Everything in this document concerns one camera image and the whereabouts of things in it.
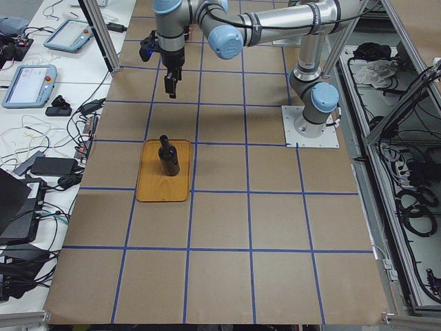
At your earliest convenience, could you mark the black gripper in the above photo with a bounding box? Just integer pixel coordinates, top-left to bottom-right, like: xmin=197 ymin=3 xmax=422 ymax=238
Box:
xmin=161 ymin=48 xmax=185 ymax=99

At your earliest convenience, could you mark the dark wine bottle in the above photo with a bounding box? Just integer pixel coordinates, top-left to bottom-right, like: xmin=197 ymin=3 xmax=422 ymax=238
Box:
xmin=158 ymin=134 xmax=180 ymax=177

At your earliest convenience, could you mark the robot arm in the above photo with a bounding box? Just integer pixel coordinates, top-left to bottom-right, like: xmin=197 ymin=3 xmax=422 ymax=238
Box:
xmin=139 ymin=1 xmax=363 ymax=139

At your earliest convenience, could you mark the wooden tray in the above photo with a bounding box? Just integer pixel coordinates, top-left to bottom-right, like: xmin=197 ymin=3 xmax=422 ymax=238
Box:
xmin=136 ymin=139 xmax=192 ymax=202

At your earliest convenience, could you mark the small black power brick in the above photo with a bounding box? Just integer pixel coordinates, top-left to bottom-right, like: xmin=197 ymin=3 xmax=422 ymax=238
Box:
xmin=106 ymin=22 xmax=127 ymax=33

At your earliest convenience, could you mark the far teach pendant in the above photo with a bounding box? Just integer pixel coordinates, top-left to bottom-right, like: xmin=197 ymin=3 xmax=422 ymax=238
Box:
xmin=43 ymin=19 xmax=94 ymax=53

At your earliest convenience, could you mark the teach pendant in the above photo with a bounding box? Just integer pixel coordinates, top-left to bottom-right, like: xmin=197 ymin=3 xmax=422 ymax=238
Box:
xmin=43 ymin=19 xmax=94 ymax=53
xmin=1 ymin=64 xmax=58 ymax=109

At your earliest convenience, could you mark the near teach pendant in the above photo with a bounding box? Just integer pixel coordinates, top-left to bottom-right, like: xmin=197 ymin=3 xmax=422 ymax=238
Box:
xmin=1 ymin=64 xmax=58 ymax=109

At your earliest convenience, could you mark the black power adapter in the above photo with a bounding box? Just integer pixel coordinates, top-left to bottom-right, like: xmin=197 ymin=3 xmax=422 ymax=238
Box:
xmin=30 ymin=157 xmax=78 ymax=177

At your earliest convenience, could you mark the white crumpled cloth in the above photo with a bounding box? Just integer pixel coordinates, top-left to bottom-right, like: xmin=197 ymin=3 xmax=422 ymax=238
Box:
xmin=354 ymin=59 xmax=398 ymax=89

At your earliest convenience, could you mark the black laptop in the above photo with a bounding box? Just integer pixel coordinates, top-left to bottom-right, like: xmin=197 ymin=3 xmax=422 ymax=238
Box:
xmin=1 ymin=170 xmax=46 ymax=245

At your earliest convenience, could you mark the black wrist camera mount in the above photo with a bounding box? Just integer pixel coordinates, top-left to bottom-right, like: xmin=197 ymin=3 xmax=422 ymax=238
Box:
xmin=139 ymin=30 xmax=159 ymax=62

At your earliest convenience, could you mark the aluminium frame post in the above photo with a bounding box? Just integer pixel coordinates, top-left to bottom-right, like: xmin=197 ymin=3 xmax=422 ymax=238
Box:
xmin=79 ymin=0 xmax=121 ymax=74

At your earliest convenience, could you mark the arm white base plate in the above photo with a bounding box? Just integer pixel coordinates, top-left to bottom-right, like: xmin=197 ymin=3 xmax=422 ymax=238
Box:
xmin=281 ymin=106 xmax=340 ymax=149
xmin=272 ymin=37 xmax=301 ymax=48

